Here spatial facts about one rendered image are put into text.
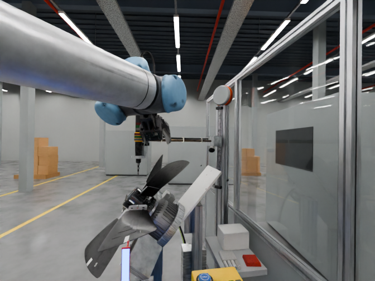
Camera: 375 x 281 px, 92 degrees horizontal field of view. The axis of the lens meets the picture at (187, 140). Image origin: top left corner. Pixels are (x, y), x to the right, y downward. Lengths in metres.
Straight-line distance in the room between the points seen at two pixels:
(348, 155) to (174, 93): 0.61
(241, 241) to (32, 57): 1.27
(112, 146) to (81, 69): 8.23
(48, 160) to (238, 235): 8.34
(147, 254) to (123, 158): 7.45
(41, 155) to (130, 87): 8.83
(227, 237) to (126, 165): 7.33
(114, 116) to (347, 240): 0.80
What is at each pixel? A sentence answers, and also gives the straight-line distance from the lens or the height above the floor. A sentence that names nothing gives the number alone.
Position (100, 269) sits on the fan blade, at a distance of 1.08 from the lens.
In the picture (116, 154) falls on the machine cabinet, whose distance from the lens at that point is 8.43.
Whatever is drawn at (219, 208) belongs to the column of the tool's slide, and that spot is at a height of 1.01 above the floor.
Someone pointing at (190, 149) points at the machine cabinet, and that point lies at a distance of 6.37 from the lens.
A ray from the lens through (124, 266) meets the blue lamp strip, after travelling 0.71.
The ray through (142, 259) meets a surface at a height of 0.99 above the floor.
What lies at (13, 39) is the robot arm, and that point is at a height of 1.61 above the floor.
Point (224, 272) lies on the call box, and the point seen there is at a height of 1.07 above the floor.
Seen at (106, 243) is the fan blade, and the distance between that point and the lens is 0.84.
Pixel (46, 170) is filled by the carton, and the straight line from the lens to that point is 9.04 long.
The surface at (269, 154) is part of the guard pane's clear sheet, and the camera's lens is 1.13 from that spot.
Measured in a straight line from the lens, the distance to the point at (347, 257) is 0.87.
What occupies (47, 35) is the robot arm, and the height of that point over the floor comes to 1.63.
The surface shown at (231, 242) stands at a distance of 1.30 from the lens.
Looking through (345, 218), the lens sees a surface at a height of 1.28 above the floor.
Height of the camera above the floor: 1.52
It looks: level
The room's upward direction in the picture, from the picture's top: 1 degrees clockwise
